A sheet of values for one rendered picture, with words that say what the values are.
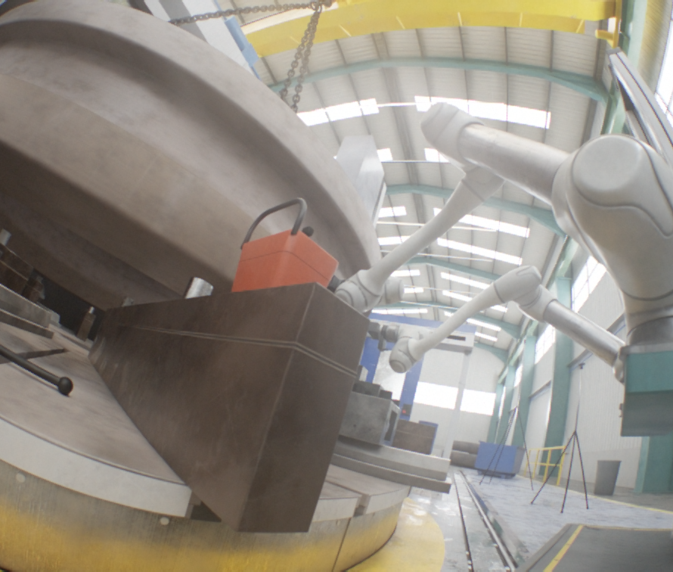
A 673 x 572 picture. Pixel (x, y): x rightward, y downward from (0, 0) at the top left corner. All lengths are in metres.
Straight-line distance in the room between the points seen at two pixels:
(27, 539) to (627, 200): 0.96
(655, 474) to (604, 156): 9.00
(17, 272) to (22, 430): 2.24
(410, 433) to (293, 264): 2.38
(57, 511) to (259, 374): 0.44
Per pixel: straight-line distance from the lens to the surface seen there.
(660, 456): 9.35
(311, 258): 0.65
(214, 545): 0.77
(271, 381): 0.47
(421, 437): 2.90
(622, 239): 0.44
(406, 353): 1.42
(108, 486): 0.62
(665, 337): 0.57
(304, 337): 0.47
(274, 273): 0.62
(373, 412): 1.59
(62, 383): 0.94
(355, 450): 1.68
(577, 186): 0.44
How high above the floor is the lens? 0.50
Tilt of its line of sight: 23 degrees up
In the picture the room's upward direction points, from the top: 17 degrees clockwise
